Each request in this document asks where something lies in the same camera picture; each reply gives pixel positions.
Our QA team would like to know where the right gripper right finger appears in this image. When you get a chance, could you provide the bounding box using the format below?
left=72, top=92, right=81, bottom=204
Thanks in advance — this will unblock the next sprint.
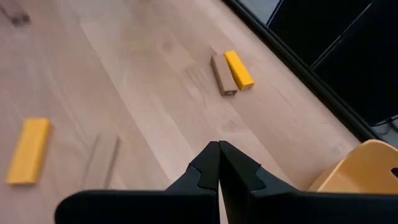
left=219, top=141, right=398, bottom=224

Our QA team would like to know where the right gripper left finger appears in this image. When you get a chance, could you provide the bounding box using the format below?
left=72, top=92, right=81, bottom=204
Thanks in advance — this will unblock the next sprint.
left=55, top=141, right=221, bottom=224

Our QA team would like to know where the plain wooden block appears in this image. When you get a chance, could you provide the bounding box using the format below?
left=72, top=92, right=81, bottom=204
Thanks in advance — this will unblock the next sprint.
left=81, top=133, right=121, bottom=190
left=0, top=1, right=31, bottom=27
left=210, top=54, right=239, bottom=96

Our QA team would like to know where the yellow wooden block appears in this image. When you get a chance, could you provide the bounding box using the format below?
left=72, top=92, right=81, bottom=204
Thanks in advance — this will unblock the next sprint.
left=223, top=50, right=255, bottom=91
left=5, top=117, right=52, bottom=187

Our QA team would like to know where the yellow plastic bin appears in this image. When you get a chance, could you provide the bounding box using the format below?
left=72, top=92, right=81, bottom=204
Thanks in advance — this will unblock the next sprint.
left=307, top=139, right=398, bottom=195

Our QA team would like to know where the black folding partition screen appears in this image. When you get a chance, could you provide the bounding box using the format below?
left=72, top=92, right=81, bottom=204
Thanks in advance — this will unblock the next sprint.
left=266, top=0, right=398, bottom=127

